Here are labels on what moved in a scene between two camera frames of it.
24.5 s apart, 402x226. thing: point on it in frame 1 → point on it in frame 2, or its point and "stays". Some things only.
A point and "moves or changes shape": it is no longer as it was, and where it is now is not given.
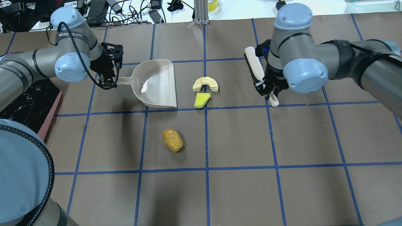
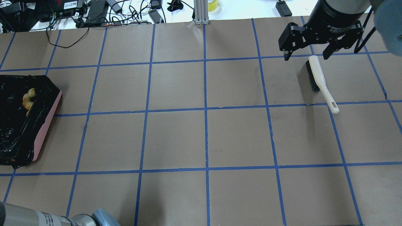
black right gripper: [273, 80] → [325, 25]
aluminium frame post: [201, 12] stays
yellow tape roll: [212, 6] stays
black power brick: [96, 13] stays
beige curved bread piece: [197, 86] → [28, 98]
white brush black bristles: [257, 72] moves or changes shape
